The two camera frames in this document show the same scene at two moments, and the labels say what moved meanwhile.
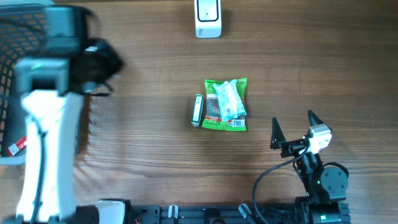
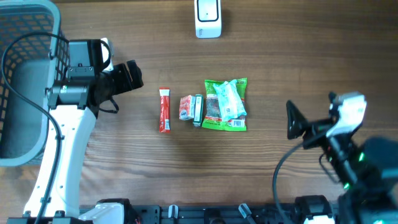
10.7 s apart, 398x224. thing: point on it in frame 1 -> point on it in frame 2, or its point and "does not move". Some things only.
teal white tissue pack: [231, 102] does not move
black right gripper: [279, 142] -> [296, 126]
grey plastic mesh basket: [22, 24] does not move
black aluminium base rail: [213, 214] does not move
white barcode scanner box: [208, 18] does not move
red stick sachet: [20, 145] -> [165, 124]
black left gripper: [117, 63] -> [126, 84]
